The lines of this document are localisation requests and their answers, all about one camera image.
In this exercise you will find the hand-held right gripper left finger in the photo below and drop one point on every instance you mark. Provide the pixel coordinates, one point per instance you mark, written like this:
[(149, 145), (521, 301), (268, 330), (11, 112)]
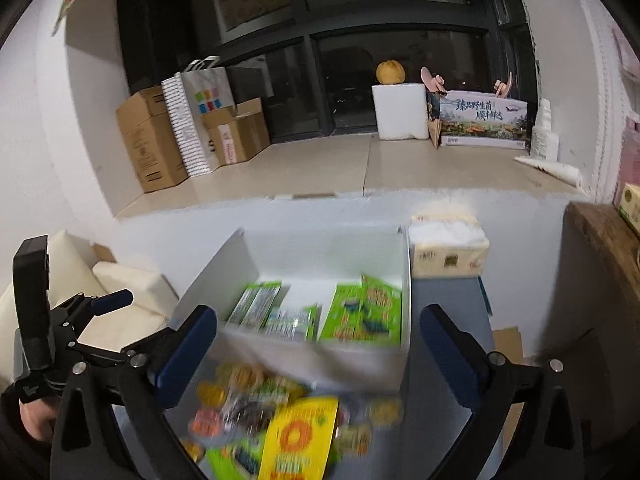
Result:
[(186, 355)]

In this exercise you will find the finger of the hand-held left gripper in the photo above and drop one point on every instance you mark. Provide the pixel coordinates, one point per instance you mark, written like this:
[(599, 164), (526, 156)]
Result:
[(116, 300), (95, 351)]

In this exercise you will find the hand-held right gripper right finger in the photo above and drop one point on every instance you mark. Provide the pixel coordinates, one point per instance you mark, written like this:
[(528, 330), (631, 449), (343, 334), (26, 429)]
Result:
[(445, 360)]

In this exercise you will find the pile of assorted jelly cups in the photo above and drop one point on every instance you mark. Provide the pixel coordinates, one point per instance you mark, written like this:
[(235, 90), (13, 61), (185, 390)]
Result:
[(240, 395)]

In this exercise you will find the white storage box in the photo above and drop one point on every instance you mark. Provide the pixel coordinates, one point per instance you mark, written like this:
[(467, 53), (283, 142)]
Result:
[(320, 257)]

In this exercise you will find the person's left hand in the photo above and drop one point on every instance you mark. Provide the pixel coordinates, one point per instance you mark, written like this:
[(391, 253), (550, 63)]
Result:
[(36, 419)]

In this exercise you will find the cream sofa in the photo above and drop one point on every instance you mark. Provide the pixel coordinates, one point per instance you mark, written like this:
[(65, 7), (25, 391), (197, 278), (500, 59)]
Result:
[(125, 290)]

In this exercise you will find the flat cardboard piece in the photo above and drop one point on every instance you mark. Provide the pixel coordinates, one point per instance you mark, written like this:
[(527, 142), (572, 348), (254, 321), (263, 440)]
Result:
[(507, 350)]

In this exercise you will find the green white snack packet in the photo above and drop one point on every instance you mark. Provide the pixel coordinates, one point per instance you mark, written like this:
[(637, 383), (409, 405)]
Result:
[(255, 305)]

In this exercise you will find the green orange print snack bag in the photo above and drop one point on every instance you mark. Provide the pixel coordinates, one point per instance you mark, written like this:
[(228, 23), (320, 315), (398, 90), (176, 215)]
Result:
[(362, 312)]

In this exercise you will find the yellow tissue pack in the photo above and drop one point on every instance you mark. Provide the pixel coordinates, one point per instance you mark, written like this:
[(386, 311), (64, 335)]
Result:
[(447, 250)]

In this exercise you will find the pale green snack packet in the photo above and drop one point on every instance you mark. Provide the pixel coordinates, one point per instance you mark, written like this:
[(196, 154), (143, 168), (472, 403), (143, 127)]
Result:
[(292, 324)]

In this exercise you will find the yellow snack packet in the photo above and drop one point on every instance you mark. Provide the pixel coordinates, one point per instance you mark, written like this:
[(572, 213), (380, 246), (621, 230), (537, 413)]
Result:
[(300, 440)]

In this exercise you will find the large brown cardboard box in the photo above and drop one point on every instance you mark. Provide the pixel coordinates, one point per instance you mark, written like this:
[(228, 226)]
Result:
[(150, 150)]

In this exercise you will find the dark wooden side table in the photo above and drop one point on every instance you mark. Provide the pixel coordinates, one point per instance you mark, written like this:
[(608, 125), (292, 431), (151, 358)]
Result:
[(600, 280)]

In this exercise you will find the white patterned paper bag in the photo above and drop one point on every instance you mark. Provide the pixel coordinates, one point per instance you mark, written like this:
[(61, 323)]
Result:
[(192, 125)]

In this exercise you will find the small open cardboard box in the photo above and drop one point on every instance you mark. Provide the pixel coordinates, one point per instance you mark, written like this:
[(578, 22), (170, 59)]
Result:
[(242, 140)]

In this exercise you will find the white rolled paper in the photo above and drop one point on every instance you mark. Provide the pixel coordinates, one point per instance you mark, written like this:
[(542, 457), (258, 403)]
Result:
[(550, 170)]

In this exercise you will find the pale green tissue pack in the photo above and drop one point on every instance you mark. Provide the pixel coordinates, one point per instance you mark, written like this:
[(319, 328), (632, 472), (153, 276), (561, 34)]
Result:
[(631, 207)]

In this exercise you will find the printed landscape carton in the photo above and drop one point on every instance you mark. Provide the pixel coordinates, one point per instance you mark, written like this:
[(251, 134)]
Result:
[(482, 120)]

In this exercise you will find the white plastic bottle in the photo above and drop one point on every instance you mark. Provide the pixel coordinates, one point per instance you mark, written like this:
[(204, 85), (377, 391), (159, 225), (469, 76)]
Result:
[(545, 135)]

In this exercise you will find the white foam box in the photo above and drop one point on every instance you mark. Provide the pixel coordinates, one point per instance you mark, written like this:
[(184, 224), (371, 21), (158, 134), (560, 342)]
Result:
[(400, 110)]

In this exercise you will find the yellow pomelo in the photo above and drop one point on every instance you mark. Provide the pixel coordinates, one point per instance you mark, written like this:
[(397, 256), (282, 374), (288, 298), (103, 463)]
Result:
[(390, 72)]

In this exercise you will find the black window frame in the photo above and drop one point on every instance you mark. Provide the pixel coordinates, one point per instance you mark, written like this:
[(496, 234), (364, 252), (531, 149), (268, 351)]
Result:
[(306, 85)]

